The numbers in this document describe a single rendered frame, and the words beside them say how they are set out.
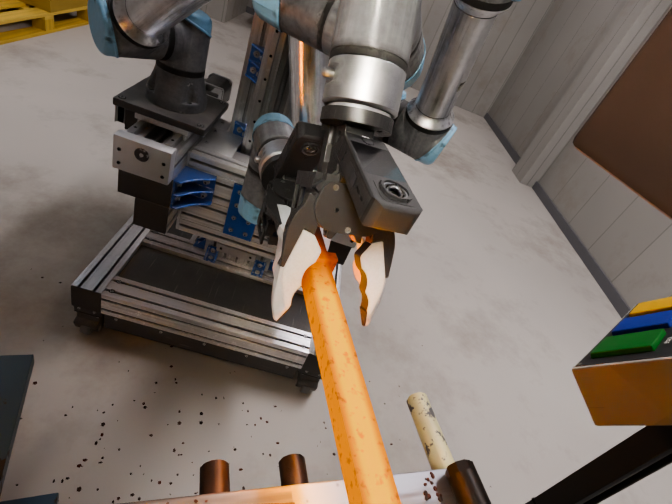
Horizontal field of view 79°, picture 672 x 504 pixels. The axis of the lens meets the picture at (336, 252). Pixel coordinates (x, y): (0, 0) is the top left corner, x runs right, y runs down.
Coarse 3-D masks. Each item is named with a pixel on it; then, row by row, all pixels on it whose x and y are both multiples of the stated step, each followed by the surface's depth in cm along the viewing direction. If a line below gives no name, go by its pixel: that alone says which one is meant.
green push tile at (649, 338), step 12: (612, 336) 60; (624, 336) 58; (636, 336) 56; (648, 336) 55; (660, 336) 54; (600, 348) 57; (612, 348) 55; (624, 348) 53; (636, 348) 52; (648, 348) 51
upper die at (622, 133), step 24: (648, 48) 8; (624, 72) 9; (648, 72) 8; (624, 96) 8; (648, 96) 8; (600, 120) 9; (624, 120) 8; (648, 120) 8; (576, 144) 9; (600, 144) 9; (624, 144) 8; (648, 144) 8; (624, 168) 8; (648, 168) 8; (648, 192) 8
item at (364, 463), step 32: (320, 256) 45; (320, 288) 42; (320, 320) 39; (320, 352) 38; (352, 352) 37; (352, 384) 35; (352, 416) 32; (352, 448) 30; (384, 448) 31; (352, 480) 29; (384, 480) 29
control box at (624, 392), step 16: (608, 336) 64; (656, 352) 50; (576, 368) 55; (592, 368) 54; (608, 368) 52; (624, 368) 51; (640, 368) 50; (656, 368) 48; (592, 384) 54; (608, 384) 52; (624, 384) 51; (640, 384) 50; (656, 384) 49; (592, 400) 54; (608, 400) 53; (624, 400) 51; (640, 400) 50; (656, 400) 49; (592, 416) 55; (608, 416) 53; (624, 416) 52; (640, 416) 50; (656, 416) 49
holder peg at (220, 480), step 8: (208, 464) 38; (216, 464) 38; (224, 464) 39; (200, 472) 38; (208, 472) 38; (216, 472) 38; (224, 472) 38; (200, 480) 38; (208, 480) 37; (216, 480) 37; (224, 480) 38; (200, 488) 37; (208, 488) 37; (216, 488) 37; (224, 488) 37
